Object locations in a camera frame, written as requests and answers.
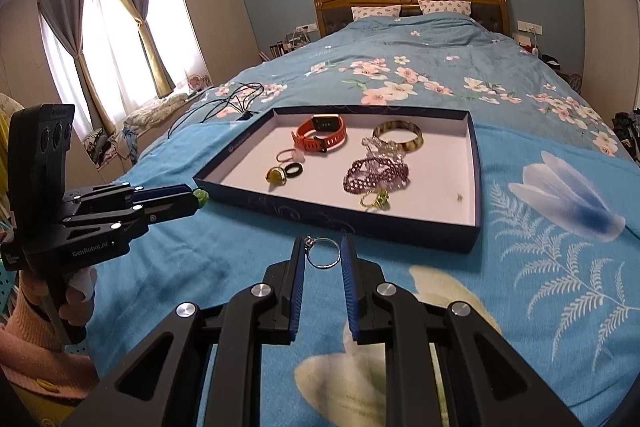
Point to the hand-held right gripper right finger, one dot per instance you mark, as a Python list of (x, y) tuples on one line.
[(350, 287)]

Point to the blue tulip print blanket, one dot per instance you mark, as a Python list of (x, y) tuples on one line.
[(525, 282)]

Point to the blue floral duvet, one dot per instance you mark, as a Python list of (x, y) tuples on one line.
[(425, 52)]

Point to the floral cushion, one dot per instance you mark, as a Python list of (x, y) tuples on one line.
[(155, 108)]

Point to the cluster of cosmetic bottles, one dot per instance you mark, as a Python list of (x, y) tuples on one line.
[(290, 42)]

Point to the white dotted pillow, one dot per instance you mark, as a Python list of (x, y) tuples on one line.
[(445, 7), (375, 12)]

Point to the person's left forearm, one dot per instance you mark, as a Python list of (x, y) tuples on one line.
[(30, 347)]

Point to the white wall socket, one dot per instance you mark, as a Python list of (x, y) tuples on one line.
[(529, 27)]

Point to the yellow brown bangle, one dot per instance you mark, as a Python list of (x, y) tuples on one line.
[(412, 144)]

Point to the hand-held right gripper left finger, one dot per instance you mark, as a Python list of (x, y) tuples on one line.
[(298, 287)]

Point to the dark blue shallow box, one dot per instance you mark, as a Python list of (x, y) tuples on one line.
[(425, 187)]

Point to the person's left hand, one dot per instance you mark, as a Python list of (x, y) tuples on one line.
[(77, 289)]

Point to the blue perforated basket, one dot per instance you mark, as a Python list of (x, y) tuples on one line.
[(7, 292)]

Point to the gold curtain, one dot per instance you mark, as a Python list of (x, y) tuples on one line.
[(150, 52)]

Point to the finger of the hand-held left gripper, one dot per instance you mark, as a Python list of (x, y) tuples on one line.
[(160, 193), (170, 209)]

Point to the person's yellow clothing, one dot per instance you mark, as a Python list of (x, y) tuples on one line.
[(45, 404)]

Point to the pile of dark clothes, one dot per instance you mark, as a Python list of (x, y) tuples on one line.
[(627, 132)]

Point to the orange smartwatch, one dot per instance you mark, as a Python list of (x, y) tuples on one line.
[(336, 129)]

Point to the pink small fan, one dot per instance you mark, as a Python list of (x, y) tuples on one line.
[(196, 82)]

